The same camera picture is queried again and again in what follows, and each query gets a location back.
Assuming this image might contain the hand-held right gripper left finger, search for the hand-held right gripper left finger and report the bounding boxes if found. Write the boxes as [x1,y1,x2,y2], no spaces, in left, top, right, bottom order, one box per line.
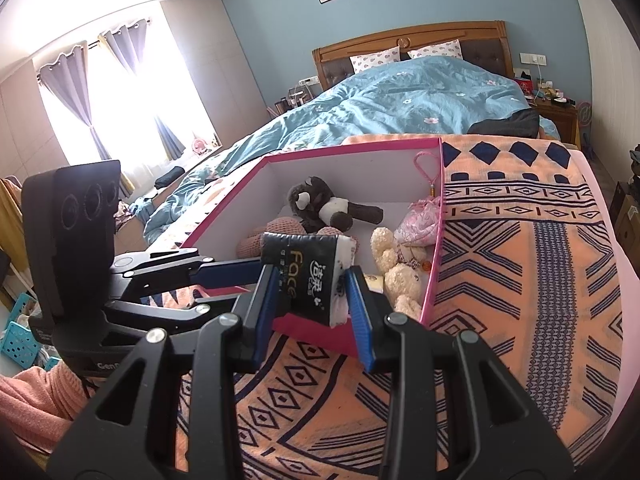
[47,262,281,480]

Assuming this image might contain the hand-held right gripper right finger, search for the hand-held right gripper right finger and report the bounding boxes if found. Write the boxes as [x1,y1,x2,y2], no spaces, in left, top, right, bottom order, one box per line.
[345,265,571,480]

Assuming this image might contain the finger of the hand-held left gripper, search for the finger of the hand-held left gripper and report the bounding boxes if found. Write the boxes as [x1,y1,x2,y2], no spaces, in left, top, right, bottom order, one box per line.
[102,292,251,338]
[106,249,263,302]

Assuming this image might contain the pink knitted plush toy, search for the pink knitted plush toy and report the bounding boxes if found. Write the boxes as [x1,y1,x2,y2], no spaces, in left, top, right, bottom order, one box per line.
[235,216,361,261]

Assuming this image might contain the black tissue pack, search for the black tissue pack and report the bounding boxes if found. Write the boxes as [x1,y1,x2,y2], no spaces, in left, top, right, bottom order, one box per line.
[260,231,356,327]

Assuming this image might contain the cream bunny plush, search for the cream bunny plush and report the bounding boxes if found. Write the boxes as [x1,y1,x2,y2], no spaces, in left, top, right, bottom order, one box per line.
[370,226,423,321]

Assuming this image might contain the brown and white plush toy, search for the brown and white plush toy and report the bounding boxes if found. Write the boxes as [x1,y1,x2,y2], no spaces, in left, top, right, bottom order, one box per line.
[287,176,385,233]

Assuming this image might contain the pink brocade pouch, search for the pink brocade pouch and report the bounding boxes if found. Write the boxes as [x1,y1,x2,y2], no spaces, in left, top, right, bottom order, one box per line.
[394,150,443,247]

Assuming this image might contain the pink cardboard box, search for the pink cardboard box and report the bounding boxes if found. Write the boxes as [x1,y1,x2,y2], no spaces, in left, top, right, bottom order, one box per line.
[180,135,446,361]

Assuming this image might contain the person's left forearm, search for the person's left forearm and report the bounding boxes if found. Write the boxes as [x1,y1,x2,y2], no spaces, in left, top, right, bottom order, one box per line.
[0,360,91,456]

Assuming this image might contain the yellow garment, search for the yellow garment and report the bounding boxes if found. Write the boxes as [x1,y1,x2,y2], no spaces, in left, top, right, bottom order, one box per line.
[0,176,31,271]

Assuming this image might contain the crumpled clothes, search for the crumpled clothes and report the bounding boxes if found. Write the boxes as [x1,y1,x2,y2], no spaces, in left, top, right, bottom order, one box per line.
[115,197,151,231]

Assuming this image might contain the teal plastic basket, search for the teal plastic basket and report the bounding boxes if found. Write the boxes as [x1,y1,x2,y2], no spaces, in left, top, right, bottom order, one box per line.
[0,292,46,368]

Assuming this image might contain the black bag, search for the black bag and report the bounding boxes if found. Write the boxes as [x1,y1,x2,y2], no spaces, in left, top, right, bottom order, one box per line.
[155,165,185,190]

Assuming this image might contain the orange patterned blanket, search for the orange patterned blanket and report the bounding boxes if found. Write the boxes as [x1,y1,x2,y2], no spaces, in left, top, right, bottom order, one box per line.
[150,132,626,480]

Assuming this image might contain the purple curtain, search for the purple curtain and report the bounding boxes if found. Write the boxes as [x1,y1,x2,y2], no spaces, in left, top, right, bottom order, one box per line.
[37,46,113,163]
[97,20,186,161]

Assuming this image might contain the cluttered bedside table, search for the cluttered bedside table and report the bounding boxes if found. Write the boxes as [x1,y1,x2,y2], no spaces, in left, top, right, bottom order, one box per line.
[267,77,321,113]

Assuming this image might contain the blue duvet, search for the blue duvet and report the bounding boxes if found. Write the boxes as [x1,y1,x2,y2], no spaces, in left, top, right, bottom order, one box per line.
[142,55,533,241]

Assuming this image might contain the dark garment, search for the dark garment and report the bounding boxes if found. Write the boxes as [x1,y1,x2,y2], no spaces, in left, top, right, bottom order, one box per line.
[467,108,541,137]

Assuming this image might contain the pink bed sheet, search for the pink bed sheet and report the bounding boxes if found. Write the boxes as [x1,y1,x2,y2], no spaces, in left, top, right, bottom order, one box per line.
[575,150,640,461]

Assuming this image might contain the wooden nightstand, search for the wooden nightstand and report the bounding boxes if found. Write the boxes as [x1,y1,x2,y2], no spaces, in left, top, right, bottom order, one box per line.
[532,95,581,146]

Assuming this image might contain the wooden bed headboard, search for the wooden bed headboard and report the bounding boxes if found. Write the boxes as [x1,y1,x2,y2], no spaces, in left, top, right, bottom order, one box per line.
[312,20,516,90]

